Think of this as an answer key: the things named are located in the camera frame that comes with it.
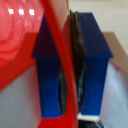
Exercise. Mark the red bowl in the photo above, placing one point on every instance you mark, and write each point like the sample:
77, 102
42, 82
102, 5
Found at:
23, 40

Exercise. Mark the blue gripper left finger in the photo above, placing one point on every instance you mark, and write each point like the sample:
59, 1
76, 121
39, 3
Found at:
48, 76

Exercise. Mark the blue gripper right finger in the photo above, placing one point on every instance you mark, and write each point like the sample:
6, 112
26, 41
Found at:
95, 66

